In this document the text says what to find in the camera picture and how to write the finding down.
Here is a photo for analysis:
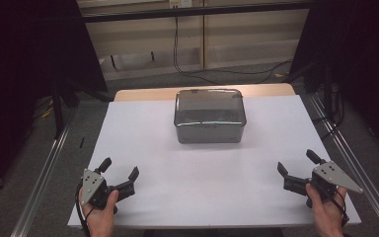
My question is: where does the hand-held gripper black cable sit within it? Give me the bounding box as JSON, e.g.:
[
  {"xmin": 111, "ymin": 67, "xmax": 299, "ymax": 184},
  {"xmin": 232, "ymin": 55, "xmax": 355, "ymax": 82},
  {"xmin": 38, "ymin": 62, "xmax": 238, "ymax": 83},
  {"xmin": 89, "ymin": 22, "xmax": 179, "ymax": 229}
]
[
  {"xmin": 315, "ymin": 182, "xmax": 349, "ymax": 228},
  {"xmin": 74, "ymin": 182, "xmax": 92, "ymax": 237}
]

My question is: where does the left hand-held gripper black cable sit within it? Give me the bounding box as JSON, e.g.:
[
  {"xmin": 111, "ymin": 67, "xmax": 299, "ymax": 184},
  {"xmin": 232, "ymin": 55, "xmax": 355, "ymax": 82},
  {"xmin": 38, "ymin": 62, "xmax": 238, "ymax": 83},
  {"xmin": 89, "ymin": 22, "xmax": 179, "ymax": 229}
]
[{"xmin": 74, "ymin": 182, "xmax": 92, "ymax": 237}]

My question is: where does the black wall cable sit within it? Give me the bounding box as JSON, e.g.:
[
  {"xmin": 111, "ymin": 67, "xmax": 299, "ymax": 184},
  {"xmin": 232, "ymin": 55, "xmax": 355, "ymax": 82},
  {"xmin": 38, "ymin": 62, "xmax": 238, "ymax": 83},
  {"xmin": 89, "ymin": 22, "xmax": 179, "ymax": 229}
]
[{"xmin": 172, "ymin": 16, "xmax": 294, "ymax": 85}]

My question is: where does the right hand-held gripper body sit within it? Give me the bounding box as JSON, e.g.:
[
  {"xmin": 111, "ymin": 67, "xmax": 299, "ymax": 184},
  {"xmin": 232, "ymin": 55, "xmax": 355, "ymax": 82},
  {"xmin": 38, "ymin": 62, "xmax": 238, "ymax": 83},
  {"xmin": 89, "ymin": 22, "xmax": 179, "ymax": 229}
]
[{"xmin": 308, "ymin": 160, "xmax": 364, "ymax": 200}]

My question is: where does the black horizontal bar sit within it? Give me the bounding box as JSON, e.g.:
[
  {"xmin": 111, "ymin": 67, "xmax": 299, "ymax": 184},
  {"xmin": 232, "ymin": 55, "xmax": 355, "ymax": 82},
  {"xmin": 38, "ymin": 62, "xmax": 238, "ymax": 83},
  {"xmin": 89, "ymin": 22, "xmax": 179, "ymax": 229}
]
[{"xmin": 82, "ymin": 1, "xmax": 314, "ymax": 24}]

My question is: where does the right hand-held gripper black cable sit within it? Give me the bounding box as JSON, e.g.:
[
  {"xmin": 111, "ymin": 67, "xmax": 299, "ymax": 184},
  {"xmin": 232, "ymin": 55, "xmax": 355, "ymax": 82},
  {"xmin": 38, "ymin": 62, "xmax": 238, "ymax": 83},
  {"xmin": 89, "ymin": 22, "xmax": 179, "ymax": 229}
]
[{"xmin": 315, "ymin": 182, "xmax": 349, "ymax": 228}]

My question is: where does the black metal stand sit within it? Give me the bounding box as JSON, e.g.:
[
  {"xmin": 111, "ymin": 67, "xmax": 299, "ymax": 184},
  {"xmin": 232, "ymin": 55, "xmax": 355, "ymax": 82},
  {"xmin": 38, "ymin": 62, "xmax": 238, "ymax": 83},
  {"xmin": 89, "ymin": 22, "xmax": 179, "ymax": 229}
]
[
  {"xmin": 51, "ymin": 78, "xmax": 66, "ymax": 140},
  {"xmin": 323, "ymin": 64, "xmax": 336, "ymax": 120}
]

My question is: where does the grey plastic storage box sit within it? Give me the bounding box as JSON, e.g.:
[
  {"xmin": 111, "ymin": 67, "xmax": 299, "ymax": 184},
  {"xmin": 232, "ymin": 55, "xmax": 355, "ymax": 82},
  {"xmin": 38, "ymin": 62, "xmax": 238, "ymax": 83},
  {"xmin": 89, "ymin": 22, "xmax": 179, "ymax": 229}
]
[{"xmin": 175, "ymin": 121, "xmax": 245, "ymax": 145}]

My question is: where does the person's right hand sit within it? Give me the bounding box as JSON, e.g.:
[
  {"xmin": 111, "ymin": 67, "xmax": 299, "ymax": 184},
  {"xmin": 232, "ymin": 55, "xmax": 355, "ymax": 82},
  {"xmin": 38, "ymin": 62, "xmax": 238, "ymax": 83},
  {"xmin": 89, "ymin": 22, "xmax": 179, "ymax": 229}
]
[{"xmin": 305, "ymin": 183, "xmax": 348, "ymax": 237}]

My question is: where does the white table cover sheet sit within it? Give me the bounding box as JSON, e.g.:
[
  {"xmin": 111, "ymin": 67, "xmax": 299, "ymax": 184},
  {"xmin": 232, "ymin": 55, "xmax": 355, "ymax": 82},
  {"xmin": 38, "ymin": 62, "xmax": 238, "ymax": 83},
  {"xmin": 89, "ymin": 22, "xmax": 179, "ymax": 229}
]
[{"xmin": 67, "ymin": 95, "xmax": 362, "ymax": 229}]

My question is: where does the person's left hand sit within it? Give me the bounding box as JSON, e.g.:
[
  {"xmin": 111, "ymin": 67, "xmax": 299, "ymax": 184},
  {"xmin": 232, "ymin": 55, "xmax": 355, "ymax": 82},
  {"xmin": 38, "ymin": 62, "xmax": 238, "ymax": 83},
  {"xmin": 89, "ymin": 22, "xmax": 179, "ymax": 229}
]
[{"xmin": 80, "ymin": 189, "xmax": 120, "ymax": 237}]

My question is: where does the black curtain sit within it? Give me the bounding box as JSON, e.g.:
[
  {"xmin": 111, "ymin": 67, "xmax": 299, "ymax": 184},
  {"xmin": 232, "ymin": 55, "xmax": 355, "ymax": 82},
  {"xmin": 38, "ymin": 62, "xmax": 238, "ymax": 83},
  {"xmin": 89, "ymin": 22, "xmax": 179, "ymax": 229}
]
[
  {"xmin": 288, "ymin": 0, "xmax": 379, "ymax": 153},
  {"xmin": 0, "ymin": 0, "xmax": 110, "ymax": 202}
]

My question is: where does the aluminium floor rail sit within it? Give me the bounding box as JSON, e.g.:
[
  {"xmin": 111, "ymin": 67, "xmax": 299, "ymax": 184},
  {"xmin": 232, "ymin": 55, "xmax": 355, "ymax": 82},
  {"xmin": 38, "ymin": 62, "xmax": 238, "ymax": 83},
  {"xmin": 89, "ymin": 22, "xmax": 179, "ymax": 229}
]
[
  {"xmin": 308, "ymin": 93, "xmax": 379, "ymax": 237},
  {"xmin": 10, "ymin": 124, "xmax": 71, "ymax": 237}
]

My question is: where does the white wall outlet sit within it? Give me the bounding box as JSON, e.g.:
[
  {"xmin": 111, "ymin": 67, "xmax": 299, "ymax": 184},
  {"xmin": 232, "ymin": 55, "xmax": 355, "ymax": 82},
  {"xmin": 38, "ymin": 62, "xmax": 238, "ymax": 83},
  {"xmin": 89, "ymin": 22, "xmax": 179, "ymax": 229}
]
[{"xmin": 169, "ymin": 0, "xmax": 193, "ymax": 10}]

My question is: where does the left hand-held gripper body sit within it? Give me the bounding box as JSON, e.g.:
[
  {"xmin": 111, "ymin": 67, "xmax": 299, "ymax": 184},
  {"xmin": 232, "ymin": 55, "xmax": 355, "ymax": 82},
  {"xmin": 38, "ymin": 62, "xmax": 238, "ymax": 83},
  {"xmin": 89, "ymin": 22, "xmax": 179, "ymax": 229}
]
[{"xmin": 80, "ymin": 168, "xmax": 121, "ymax": 210}]

